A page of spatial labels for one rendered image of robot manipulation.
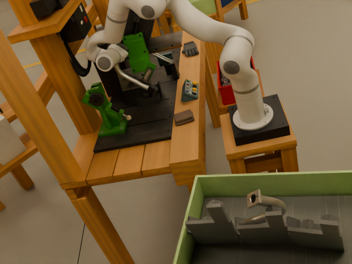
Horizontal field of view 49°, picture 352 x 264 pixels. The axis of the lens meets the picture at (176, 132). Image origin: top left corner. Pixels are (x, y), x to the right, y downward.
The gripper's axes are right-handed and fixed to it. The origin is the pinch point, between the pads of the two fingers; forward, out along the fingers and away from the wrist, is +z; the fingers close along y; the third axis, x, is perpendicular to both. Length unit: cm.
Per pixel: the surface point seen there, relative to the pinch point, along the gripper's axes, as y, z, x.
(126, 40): 0.3, 2.8, -5.2
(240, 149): -74, -43, -5
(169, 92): -35.0, 8.0, 8.2
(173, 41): -21.1, 17.5, -15.5
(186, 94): -42.6, -6.1, -0.8
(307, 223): -90, -98, -16
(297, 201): -94, -77, -11
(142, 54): -10.7, 2.8, -3.6
